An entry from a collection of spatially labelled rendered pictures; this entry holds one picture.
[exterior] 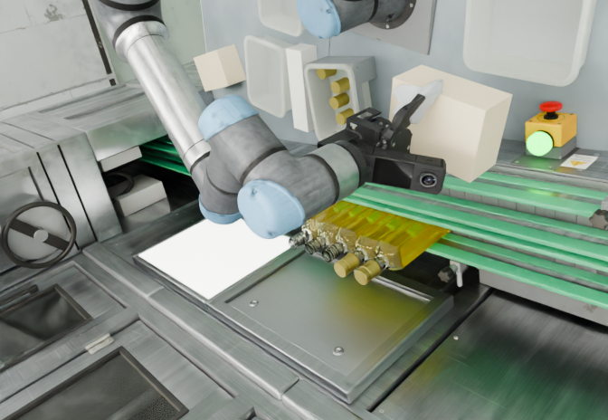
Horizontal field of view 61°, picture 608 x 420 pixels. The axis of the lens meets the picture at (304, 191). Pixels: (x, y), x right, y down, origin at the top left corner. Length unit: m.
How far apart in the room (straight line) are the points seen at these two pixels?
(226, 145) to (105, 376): 0.79
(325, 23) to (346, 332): 0.63
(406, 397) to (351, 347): 0.15
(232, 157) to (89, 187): 1.22
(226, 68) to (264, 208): 1.20
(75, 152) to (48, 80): 2.86
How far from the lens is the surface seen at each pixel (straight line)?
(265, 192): 0.61
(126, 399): 1.23
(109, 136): 1.84
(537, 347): 1.13
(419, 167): 0.71
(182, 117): 0.82
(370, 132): 0.74
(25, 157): 1.77
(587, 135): 1.15
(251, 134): 0.65
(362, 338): 1.11
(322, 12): 1.10
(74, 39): 4.71
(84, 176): 1.83
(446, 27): 1.22
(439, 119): 0.81
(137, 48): 0.92
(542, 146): 1.07
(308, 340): 1.13
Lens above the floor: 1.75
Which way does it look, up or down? 34 degrees down
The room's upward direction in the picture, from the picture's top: 119 degrees counter-clockwise
